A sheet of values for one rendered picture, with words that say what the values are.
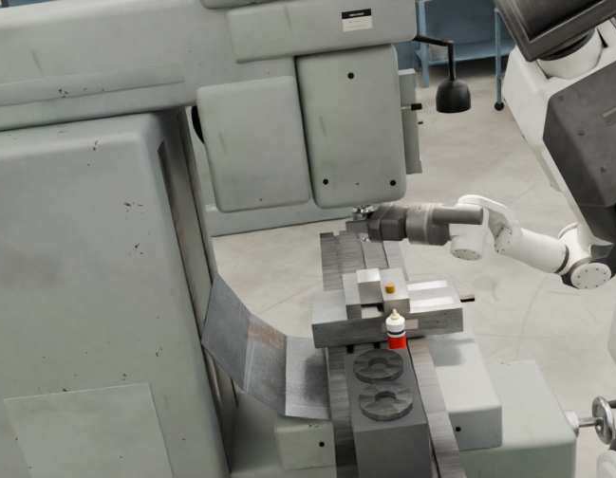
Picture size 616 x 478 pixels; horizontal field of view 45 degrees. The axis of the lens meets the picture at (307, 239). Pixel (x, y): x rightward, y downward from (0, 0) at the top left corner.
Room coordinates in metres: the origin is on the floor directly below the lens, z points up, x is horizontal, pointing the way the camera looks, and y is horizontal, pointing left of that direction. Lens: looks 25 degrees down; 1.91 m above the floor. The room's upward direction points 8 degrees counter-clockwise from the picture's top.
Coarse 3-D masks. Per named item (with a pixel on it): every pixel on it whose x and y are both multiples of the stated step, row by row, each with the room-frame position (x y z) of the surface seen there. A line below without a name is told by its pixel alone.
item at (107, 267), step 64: (64, 128) 1.36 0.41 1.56; (128, 128) 1.29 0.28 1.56; (0, 192) 1.27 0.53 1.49; (64, 192) 1.26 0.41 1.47; (128, 192) 1.26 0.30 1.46; (192, 192) 1.57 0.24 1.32; (0, 256) 1.27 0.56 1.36; (64, 256) 1.26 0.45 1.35; (128, 256) 1.26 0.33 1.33; (192, 256) 1.43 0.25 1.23; (0, 320) 1.27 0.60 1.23; (64, 320) 1.26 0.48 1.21; (128, 320) 1.26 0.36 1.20; (192, 320) 1.31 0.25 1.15; (0, 384) 1.27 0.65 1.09; (64, 384) 1.27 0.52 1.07; (128, 384) 1.26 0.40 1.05; (192, 384) 1.26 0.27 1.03; (0, 448) 1.27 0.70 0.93; (64, 448) 1.26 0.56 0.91; (128, 448) 1.26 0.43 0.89; (192, 448) 1.26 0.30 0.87
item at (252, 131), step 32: (224, 96) 1.36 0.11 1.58; (256, 96) 1.36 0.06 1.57; (288, 96) 1.35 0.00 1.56; (224, 128) 1.36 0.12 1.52; (256, 128) 1.36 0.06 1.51; (288, 128) 1.35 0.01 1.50; (224, 160) 1.36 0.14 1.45; (256, 160) 1.36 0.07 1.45; (288, 160) 1.35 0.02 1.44; (224, 192) 1.36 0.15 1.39; (256, 192) 1.36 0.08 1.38; (288, 192) 1.35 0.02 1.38
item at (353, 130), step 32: (320, 64) 1.37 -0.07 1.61; (352, 64) 1.37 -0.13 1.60; (384, 64) 1.36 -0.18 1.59; (320, 96) 1.37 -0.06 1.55; (352, 96) 1.37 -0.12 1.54; (384, 96) 1.36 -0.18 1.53; (320, 128) 1.37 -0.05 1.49; (352, 128) 1.37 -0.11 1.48; (384, 128) 1.36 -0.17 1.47; (320, 160) 1.37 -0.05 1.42; (352, 160) 1.37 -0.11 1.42; (384, 160) 1.37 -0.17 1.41; (320, 192) 1.37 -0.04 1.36; (352, 192) 1.37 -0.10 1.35; (384, 192) 1.37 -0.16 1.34
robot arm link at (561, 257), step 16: (528, 240) 1.34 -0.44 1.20; (544, 240) 1.36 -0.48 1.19; (560, 240) 1.40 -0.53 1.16; (576, 240) 1.37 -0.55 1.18; (512, 256) 1.34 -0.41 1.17; (528, 256) 1.34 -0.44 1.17; (544, 256) 1.34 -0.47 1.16; (560, 256) 1.34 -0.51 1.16; (576, 256) 1.33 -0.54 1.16; (560, 272) 1.34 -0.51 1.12
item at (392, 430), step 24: (360, 360) 1.12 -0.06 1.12; (384, 360) 1.12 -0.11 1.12; (408, 360) 1.12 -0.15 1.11; (360, 384) 1.07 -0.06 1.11; (384, 384) 1.04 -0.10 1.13; (408, 384) 1.05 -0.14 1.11; (360, 408) 1.00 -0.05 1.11; (384, 408) 0.98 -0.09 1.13; (408, 408) 0.98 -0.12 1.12; (360, 432) 0.95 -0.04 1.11; (384, 432) 0.95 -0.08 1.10; (408, 432) 0.95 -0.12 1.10; (360, 456) 0.95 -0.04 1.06; (384, 456) 0.95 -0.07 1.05; (408, 456) 0.95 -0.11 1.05
